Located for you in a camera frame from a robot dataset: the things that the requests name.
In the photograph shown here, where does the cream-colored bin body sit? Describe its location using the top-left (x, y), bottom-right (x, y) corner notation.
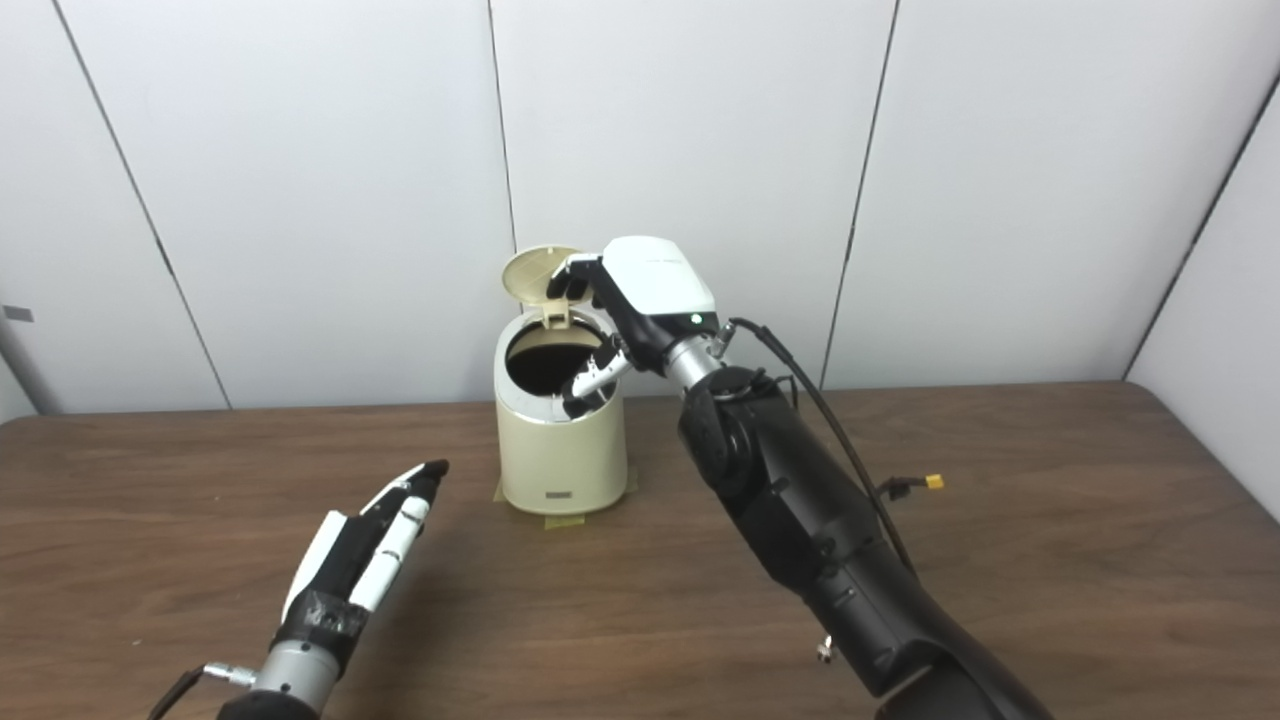
top-left (494, 310), bottom-right (629, 516)

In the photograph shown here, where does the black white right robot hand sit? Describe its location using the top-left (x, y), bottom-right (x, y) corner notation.
top-left (546, 236), bottom-right (721, 419)

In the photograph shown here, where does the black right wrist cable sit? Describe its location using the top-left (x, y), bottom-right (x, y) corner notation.
top-left (728, 318), bottom-right (916, 576)

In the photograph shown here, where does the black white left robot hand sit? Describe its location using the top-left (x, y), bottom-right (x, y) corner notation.
top-left (272, 460), bottom-right (451, 666)

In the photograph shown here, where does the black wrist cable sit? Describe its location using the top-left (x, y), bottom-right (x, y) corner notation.
top-left (148, 662), bottom-right (259, 720)
top-left (728, 318), bottom-right (916, 576)

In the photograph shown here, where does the cream round bin lid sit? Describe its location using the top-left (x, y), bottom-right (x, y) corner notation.
top-left (501, 245), bottom-right (586, 331)

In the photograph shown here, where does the black cable with yellow connector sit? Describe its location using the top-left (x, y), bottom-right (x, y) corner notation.
top-left (877, 474), bottom-right (946, 501)

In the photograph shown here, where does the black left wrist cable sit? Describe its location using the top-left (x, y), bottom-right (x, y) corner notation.
top-left (148, 662), bottom-right (259, 720)

